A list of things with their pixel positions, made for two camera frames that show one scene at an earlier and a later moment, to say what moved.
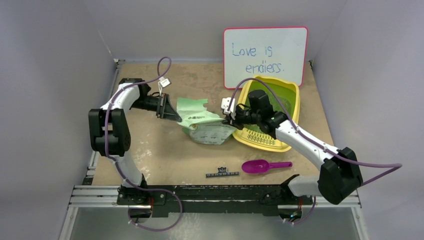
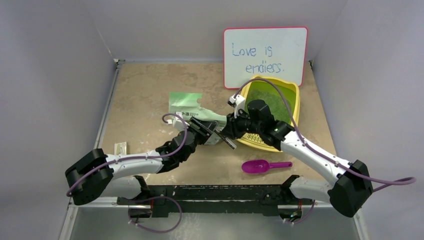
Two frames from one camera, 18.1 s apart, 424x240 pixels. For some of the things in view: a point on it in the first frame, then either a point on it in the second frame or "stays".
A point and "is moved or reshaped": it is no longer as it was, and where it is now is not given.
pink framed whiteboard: (279, 53) stays
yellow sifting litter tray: (257, 138) stays
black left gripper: (166, 111) -> (205, 128)
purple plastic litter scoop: (261, 166) stays
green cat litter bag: (200, 125) is moved or reshaped
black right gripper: (236, 118) -> (232, 127)
